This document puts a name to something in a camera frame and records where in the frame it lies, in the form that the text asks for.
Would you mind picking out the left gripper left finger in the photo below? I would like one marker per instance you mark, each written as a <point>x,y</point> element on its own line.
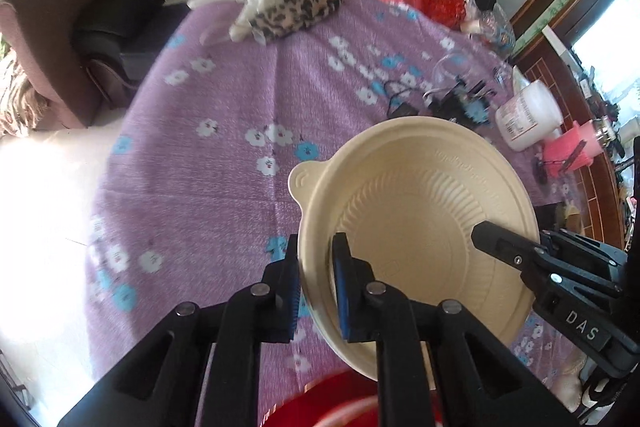
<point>199,366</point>

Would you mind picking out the clear plastic bag with items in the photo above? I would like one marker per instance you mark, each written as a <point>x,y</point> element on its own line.
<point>490,27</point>

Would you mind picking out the black device with cables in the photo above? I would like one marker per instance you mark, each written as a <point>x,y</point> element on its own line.
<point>464,105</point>

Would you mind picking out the large beige fibre bowl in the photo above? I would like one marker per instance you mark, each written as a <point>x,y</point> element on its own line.
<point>408,193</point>

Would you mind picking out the purple floral tablecloth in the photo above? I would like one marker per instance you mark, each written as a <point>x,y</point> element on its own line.
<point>194,203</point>

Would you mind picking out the black perforated card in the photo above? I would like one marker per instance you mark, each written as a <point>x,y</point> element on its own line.
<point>576,159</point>

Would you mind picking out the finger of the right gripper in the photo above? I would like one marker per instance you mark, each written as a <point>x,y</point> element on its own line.
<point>573,257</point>

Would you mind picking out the white plastic jar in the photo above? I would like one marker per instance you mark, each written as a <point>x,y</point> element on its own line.
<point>528,117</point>

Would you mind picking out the red gold-rimmed plate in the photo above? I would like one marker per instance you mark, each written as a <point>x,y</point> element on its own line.
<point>341,399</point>

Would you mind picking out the floral blanket on sofa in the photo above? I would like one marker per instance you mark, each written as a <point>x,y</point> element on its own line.
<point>22,108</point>

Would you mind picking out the brick pattern wooden cabinet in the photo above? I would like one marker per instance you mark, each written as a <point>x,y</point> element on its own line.
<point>602,207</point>

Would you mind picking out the leopard print pouch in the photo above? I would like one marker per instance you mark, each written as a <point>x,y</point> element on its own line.
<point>289,16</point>

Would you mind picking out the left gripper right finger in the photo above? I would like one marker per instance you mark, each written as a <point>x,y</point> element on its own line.
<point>437,365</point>

